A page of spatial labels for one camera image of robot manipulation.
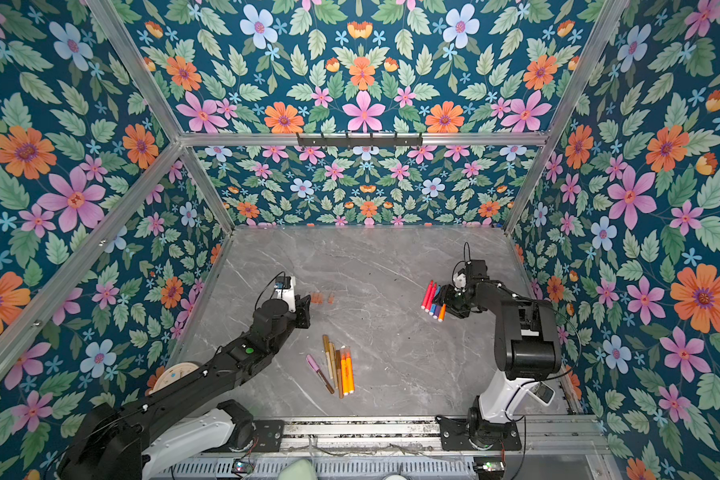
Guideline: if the orange highlighter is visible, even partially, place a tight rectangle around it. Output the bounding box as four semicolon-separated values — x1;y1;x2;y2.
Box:
437;304;447;323
337;349;350;396
342;347;355;394

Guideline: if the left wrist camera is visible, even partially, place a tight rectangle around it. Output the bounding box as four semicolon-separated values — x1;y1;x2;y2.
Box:
273;274;296;312

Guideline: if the white remote control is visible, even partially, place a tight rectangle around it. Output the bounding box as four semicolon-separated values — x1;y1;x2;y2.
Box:
530;382;555;405

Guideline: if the metal hook rack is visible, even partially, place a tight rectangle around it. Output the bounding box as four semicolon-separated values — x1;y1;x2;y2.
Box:
296;133;424;149

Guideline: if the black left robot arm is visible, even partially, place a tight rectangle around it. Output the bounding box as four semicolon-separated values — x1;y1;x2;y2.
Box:
57;295;311;479

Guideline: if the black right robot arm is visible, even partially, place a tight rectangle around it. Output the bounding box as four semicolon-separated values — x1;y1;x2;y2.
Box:
444;280;562;450

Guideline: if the pink highlighter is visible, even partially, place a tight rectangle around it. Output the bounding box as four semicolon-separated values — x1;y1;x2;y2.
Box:
424;282;439;314
421;281;435;311

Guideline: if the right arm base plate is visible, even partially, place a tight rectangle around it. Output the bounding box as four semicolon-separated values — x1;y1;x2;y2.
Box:
435;415;522;451

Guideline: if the gold brown pen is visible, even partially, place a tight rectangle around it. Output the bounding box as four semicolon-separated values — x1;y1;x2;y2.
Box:
322;334;335;382

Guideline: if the beige pen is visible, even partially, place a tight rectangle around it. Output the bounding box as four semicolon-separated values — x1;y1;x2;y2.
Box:
329;342;344;399

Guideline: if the round beige clock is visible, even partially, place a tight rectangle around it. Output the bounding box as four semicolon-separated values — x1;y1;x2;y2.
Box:
151;362;199;392

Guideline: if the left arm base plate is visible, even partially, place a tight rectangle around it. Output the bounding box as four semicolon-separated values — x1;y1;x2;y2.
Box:
205;400;285;454

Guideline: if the pink cap brown pen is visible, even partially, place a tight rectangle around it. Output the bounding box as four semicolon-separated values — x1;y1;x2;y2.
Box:
306;354;335;395

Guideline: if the blue highlighter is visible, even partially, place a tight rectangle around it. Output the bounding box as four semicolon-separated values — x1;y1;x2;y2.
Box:
429;285;442;318

